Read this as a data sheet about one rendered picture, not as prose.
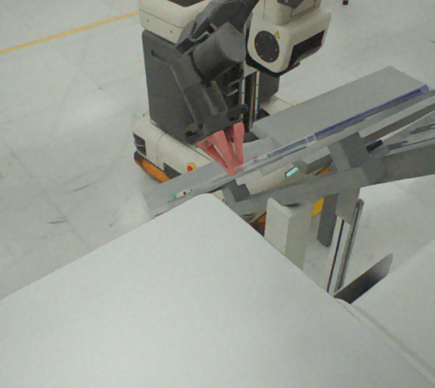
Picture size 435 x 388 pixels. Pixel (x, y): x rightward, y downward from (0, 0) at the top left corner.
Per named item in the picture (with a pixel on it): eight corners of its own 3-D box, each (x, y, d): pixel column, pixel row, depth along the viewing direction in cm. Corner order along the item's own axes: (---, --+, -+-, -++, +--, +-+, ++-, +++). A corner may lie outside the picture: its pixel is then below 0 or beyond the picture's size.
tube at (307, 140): (174, 200, 109) (172, 195, 109) (179, 198, 110) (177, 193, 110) (308, 144, 64) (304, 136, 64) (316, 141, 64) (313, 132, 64)
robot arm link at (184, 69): (185, 59, 87) (161, 64, 83) (211, 40, 82) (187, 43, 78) (201, 97, 87) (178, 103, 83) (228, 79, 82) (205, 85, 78)
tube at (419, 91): (254, 164, 118) (252, 159, 118) (259, 161, 119) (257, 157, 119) (423, 93, 73) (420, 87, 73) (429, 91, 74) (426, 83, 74)
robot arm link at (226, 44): (219, 59, 92) (183, 26, 88) (265, 26, 84) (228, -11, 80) (202, 106, 85) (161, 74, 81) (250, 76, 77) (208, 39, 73)
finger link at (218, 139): (268, 160, 82) (243, 107, 82) (231, 177, 79) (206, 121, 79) (248, 169, 88) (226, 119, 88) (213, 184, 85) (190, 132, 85)
